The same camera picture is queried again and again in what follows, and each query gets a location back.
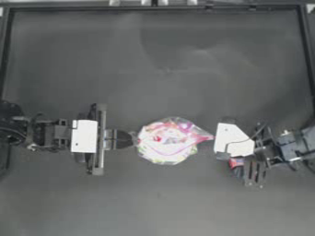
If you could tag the red white candy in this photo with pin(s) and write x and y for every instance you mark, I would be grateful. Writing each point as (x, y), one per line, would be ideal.
(235, 162)

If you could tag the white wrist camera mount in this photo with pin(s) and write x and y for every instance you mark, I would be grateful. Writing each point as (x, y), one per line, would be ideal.
(230, 135)
(84, 135)

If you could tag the black table frame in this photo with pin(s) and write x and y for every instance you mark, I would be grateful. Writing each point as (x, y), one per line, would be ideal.
(82, 6)

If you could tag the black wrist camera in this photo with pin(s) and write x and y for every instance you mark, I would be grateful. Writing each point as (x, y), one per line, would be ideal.
(82, 156)
(223, 155)

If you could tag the clear bag with pink zip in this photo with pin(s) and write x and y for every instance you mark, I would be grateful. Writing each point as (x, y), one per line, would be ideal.
(169, 153)

